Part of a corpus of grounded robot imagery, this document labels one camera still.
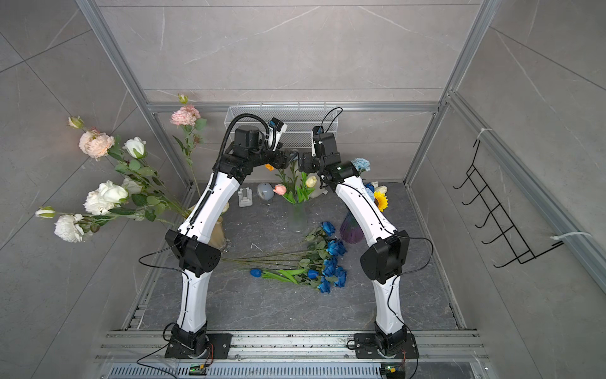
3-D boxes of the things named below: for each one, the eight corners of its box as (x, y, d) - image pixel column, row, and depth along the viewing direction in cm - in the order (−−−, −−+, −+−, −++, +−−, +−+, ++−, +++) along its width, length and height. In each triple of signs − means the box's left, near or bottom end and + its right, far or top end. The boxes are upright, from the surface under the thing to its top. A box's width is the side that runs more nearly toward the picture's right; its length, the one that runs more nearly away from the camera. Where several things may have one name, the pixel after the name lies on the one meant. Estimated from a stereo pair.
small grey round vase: (259, 203, 113) (256, 191, 106) (260, 195, 117) (257, 182, 110) (273, 203, 113) (270, 191, 106) (274, 195, 117) (272, 182, 110)
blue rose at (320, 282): (295, 283, 88) (294, 278, 85) (298, 272, 91) (298, 268, 87) (329, 294, 85) (330, 290, 82) (332, 283, 88) (333, 279, 85)
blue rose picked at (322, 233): (316, 249, 98) (316, 243, 94) (306, 239, 101) (306, 234, 97) (334, 234, 103) (335, 228, 99) (325, 225, 106) (325, 219, 102)
